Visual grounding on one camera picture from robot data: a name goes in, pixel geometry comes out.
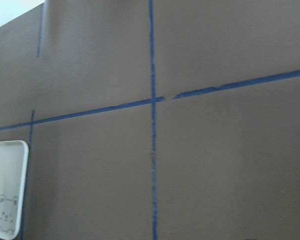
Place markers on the white bear tray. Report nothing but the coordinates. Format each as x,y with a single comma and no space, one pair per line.
13,168

